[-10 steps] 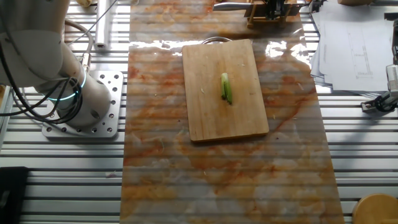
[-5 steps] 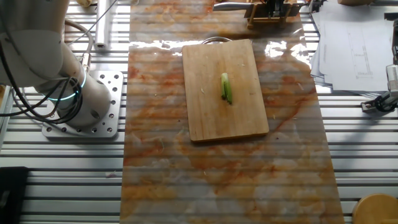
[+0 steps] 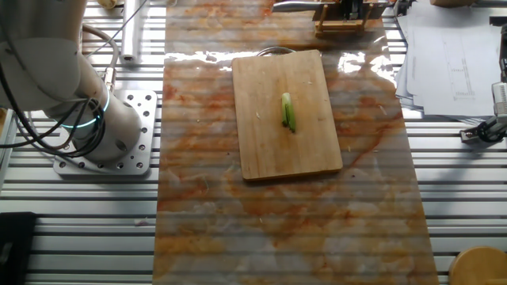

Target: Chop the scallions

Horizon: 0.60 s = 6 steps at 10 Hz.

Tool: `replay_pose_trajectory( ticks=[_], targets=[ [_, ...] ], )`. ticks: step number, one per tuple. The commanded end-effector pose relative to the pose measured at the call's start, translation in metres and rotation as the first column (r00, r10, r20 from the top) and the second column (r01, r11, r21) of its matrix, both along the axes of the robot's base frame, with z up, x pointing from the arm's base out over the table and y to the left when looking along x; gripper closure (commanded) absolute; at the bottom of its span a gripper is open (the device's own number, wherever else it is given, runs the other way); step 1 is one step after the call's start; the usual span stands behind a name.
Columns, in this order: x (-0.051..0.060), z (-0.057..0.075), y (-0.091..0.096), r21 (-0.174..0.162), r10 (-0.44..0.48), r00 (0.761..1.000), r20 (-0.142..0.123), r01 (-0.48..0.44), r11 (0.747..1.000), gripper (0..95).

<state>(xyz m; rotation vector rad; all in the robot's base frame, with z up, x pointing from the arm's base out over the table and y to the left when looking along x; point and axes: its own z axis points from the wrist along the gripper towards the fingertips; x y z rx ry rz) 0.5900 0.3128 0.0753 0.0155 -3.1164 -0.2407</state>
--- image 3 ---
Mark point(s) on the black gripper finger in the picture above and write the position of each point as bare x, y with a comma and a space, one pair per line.
352, 10

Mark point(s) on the green scallion stalk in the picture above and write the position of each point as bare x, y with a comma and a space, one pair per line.
289, 112

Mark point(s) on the wooden cutting board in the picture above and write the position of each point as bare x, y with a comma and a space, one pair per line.
285, 150

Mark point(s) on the white paper sheets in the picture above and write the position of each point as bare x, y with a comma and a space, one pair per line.
443, 59

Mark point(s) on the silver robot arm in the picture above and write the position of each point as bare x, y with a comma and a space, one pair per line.
39, 59

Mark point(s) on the thin steel knife blade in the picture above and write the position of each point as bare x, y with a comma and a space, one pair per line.
293, 6

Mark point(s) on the orange marble pattern mat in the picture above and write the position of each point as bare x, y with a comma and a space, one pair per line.
277, 221

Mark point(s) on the white plastic wrap roll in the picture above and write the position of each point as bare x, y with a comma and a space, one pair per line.
130, 31

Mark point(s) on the wooden knife rack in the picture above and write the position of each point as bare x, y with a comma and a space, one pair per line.
340, 27

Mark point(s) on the wooden mug tree stand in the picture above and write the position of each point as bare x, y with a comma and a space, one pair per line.
479, 267

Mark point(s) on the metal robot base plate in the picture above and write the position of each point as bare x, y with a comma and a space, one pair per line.
146, 130

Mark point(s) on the black box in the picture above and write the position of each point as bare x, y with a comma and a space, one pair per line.
16, 249

